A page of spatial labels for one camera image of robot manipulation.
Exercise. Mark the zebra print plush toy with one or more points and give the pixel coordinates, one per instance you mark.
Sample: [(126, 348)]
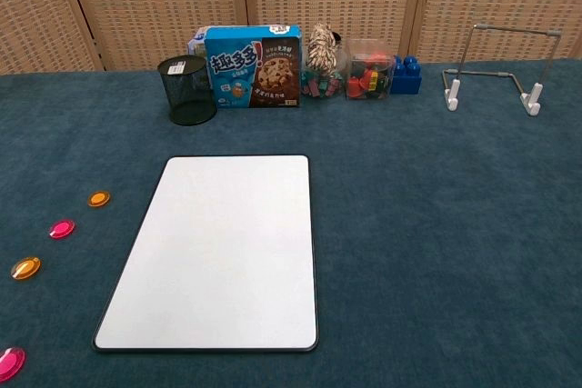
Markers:
[(322, 49)]

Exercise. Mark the black mesh pen holder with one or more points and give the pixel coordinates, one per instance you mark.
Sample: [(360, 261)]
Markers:
[(188, 92)]

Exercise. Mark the blue building block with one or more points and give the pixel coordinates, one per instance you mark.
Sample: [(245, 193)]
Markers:
[(406, 76)]

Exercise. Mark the blue chocolate cookie box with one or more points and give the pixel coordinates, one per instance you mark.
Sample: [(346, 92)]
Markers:
[(236, 70)]

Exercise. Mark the white magnetic board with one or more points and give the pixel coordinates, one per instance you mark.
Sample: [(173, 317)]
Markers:
[(218, 251)]

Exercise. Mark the pink round magnet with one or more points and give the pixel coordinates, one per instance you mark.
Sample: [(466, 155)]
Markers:
[(9, 364), (62, 228)]

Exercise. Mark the orange round magnet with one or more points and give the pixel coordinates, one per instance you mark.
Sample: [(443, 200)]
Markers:
[(98, 199), (25, 267)]

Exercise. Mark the white blue carton box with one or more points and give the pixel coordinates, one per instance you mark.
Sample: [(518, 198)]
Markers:
[(196, 42)]

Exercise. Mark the clear box of coloured blocks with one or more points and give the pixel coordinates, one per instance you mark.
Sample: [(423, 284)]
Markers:
[(368, 76)]

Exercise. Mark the clear tub of binder clips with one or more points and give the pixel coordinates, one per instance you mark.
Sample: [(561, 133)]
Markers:
[(322, 86)]

